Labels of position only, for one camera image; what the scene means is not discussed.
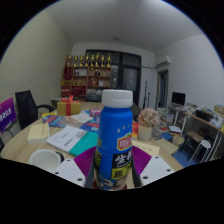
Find white air conditioner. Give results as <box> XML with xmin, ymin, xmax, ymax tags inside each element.
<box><xmin>155</xmin><ymin>55</ymin><xmax>172</xmax><ymax>68</ymax></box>

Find cream book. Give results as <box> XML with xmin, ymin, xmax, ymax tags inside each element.
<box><xmin>26</xmin><ymin>122</ymin><xmax>51</xmax><ymax>145</ymax></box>

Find colourful magazine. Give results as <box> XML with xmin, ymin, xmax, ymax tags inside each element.
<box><xmin>42</xmin><ymin>114</ymin><xmax>76</xmax><ymax>129</ymax></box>

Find small pink box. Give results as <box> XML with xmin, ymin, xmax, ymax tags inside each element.
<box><xmin>88</xmin><ymin>107</ymin><xmax>103</xmax><ymax>119</ymax></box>

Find blue drink bottle white cap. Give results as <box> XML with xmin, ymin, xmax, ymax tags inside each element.
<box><xmin>93</xmin><ymin>89</ymin><xmax>135</xmax><ymax>191</ymax></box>

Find pink flowers in white pot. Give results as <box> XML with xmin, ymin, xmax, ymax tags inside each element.
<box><xmin>136</xmin><ymin>107</ymin><xmax>162</xmax><ymax>142</ymax></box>

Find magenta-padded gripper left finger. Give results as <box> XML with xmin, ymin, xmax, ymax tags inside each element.
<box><xmin>52</xmin><ymin>146</ymin><xmax>98</xmax><ymax>190</ymax></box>

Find white round stool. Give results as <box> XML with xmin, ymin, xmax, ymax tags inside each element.
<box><xmin>191</xmin><ymin>138</ymin><xmax>213</xmax><ymax>165</ymax></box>

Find dark glass door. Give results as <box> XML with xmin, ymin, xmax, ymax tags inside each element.
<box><xmin>85</xmin><ymin>49</ymin><xmax>143</xmax><ymax>106</ymax></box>

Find yellow gift box red ribbon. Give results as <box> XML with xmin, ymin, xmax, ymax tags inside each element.
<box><xmin>56</xmin><ymin>94</ymin><xmax>82</xmax><ymax>117</ymax></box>

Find pale yellow envelope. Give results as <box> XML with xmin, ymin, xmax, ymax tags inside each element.
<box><xmin>131</xmin><ymin>138</ymin><xmax>161</xmax><ymax>158</ymax></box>

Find purple banner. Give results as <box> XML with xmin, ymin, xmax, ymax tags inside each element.
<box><xmin>0</xmin><ymin>97</ymin><xmax>18</xmax><ymax>135</ymax></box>

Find dark wooden stool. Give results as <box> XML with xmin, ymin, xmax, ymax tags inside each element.
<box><xmin>179</xmin><ymin>130</ymin><xmax>202</xmax><ymax>155</ymax></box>

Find white paper sheet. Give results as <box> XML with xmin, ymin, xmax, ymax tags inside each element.
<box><xmin>69</xmin><ymin>111</ymin><xmax>95</xmax><ymax>125</ymax></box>

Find white open booklet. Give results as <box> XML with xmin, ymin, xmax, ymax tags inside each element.
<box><xmin>45</xmin><ymin>124</ymin><xmax>89</xmax><ymax>154</ymax></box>

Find white mug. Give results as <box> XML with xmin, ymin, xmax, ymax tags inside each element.
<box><xmin>28</xmin><ymin>148</ymin><xmax>65</xmax><ymax>174</ymax></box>

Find blue book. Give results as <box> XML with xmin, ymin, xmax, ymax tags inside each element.
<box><xmin>79</xmin><ymin>117</ymin><xmax>101</xmax><ymax>134</ymax></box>

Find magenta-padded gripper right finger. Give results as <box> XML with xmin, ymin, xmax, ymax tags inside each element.
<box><xmin>131</xmin><ymin>145</ymin><xmax>176</xmax><ymax>188</ymax></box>

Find wooden shelf unit with trophies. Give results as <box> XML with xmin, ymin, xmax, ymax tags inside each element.
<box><xmin>60</xmin><ymin>52</ymin><xmax>113</xmax><ymax>102</ymax></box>

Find black computer monitor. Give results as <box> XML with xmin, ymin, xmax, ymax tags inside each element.
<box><xmin>171</xmin><ymin>91</ymin><xmax>187</xmax><ymax>108</ymax></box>

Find wooden side desk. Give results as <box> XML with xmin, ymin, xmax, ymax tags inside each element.
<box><xmin>167</xmin><ymin>104</ymin><xmax>224</xmax><ymax>160</ymax></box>

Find teal book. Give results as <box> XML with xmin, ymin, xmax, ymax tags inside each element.
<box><xmin>68</xmin><ymin>130</ymin><xmax>100</xmax><ymax>158</ymax></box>

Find black office chair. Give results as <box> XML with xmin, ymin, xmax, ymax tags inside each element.
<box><xmin>14</xmin><ymin>89</ymin><xmax>55</xmax><ymax>131</ymax></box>

